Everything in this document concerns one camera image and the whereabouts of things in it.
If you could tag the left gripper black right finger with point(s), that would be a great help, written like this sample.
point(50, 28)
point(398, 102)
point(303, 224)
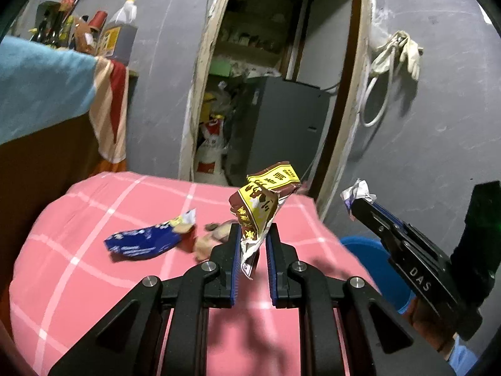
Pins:
point(346, 326)

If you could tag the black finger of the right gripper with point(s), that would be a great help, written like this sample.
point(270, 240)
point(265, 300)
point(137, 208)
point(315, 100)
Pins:
point(376, 218)

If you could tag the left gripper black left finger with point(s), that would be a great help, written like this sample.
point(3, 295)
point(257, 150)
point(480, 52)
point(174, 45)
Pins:
point(160, 326)

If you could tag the white paper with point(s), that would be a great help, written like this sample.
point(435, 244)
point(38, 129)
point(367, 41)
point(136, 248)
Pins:
point(358, 190)

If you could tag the yellow brown snack wrapper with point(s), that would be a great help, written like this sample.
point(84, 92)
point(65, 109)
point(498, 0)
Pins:
point(256, 204)

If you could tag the right hand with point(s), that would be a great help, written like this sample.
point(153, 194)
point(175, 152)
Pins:
point(429, 325)

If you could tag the blue plastic bucket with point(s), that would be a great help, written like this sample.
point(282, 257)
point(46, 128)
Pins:
point(375, 259)

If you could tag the blue snack wrapper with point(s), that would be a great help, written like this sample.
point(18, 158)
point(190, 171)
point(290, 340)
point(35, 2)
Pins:
point(149, 242)

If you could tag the pink checked tablecloth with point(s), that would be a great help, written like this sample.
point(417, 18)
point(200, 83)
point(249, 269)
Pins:
point(64, 279)

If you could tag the grey cabinet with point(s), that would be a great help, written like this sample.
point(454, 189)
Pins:
point(274, 120)

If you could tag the brown food scrap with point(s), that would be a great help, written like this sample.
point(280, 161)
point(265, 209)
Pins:
point(216, 233)

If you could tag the white red sack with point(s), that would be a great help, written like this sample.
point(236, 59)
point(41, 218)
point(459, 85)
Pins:
point(208, 160)

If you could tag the striped red beige towel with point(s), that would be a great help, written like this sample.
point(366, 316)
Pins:
point(108, 111)

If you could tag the light blue cloth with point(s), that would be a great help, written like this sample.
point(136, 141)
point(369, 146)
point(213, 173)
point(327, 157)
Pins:
point(41, 87)

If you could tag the grey box on counter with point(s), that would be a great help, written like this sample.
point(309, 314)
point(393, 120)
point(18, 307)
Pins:
point(116, 42)

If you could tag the white plastic bottle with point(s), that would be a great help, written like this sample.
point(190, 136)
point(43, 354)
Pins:
point(127, 14)

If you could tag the red cup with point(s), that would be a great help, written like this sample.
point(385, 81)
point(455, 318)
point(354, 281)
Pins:
point(98, 20)

